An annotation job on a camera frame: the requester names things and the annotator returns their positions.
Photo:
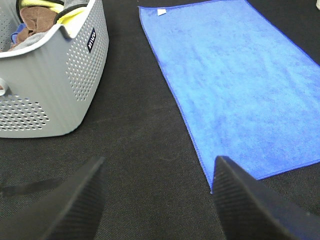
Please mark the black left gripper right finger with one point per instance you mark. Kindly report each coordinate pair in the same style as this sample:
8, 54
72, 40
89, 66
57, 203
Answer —
248, 210

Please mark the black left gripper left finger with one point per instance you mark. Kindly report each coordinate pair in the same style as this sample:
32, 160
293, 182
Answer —
71, 212

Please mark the blue microfiber towel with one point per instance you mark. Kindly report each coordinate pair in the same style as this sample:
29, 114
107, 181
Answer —
243, 88

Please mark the grey perforated laundry basket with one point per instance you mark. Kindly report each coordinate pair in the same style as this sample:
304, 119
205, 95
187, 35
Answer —
47, 88

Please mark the grey towel in basket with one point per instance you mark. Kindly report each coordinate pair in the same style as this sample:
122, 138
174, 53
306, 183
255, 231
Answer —
23, 41

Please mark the yellow towel in basket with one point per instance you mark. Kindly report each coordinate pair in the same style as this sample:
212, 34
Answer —
70, 13

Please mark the brown towel in basket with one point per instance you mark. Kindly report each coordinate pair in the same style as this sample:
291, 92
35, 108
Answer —
35, 19

